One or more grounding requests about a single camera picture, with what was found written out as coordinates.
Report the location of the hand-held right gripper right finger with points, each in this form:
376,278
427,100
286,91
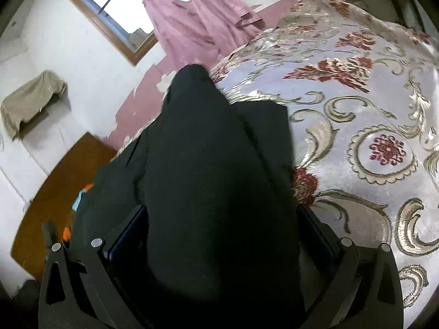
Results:
320,236

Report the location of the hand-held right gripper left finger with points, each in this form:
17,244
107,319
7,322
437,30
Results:
132,233

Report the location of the black garment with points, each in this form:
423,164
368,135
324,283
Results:
212,178

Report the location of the orange and blue cloth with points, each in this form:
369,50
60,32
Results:
79,198

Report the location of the brown wooden door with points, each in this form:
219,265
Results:
51,195

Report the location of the floral satin bedspread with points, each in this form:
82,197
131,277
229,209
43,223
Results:
360,92

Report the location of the beige cloth cover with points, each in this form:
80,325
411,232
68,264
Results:
34,96

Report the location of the pink curtain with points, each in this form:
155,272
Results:
192,24

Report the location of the wooden framed window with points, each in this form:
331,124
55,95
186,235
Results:
116,10

